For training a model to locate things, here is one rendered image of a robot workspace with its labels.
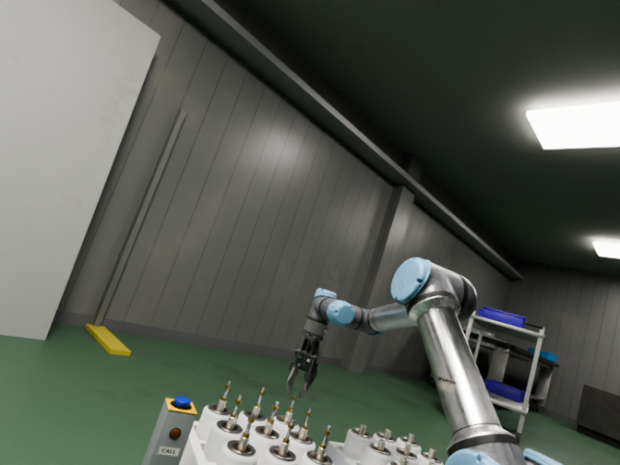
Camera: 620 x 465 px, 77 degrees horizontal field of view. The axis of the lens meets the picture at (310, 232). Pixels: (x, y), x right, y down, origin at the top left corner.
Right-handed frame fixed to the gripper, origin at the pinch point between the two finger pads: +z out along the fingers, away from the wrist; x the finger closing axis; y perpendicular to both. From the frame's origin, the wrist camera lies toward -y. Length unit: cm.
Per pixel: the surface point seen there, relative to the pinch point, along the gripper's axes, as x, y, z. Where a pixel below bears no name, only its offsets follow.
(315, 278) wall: -57, -265, -50
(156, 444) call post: -21, 46, 11
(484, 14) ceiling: 29, -95, -238
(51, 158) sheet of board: -171, -32, -58
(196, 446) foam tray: -18.0, 26.6, 16.7
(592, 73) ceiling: 111, -134, -238
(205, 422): -20.1, 19.8, 12.7
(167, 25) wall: -178, -78, -180
